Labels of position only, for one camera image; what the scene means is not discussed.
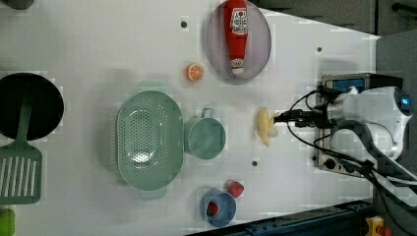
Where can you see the black round pan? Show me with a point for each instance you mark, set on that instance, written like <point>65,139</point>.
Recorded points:
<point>47,105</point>

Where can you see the orange slice toy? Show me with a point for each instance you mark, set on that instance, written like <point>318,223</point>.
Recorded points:
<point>194,72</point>

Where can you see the dark object at edge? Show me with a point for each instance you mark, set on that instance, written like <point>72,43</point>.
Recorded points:
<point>18,4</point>

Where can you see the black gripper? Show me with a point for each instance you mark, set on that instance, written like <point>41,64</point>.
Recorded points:
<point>303,119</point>

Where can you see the green mug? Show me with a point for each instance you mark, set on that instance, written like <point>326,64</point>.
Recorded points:
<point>204,137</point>

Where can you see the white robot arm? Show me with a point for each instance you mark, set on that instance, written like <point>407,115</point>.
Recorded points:
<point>366,134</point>

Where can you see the red plush ketchup bottle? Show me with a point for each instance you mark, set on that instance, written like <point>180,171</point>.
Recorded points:
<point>235,18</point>

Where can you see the green colander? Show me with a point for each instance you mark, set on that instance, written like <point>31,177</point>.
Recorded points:
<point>150,141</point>

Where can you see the blue bowl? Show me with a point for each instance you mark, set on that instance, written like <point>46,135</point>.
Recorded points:
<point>226,207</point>

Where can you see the grey round plate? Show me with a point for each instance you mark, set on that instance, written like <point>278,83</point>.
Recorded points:
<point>258,46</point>

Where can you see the yellow plush banana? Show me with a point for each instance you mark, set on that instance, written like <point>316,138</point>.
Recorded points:
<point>265,125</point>

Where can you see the strawberry inside blue bowl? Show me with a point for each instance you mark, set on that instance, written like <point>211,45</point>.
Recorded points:
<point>212,209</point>

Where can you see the red plush strawberry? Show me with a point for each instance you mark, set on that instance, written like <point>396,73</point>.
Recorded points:
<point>235,189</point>

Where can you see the green object at corner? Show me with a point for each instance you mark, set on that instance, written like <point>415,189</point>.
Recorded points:
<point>7,222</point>

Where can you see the yellow red toy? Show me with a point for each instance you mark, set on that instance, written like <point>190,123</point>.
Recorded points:
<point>376,227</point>

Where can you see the green slotted spatula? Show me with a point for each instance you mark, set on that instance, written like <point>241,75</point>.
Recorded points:
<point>21,166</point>

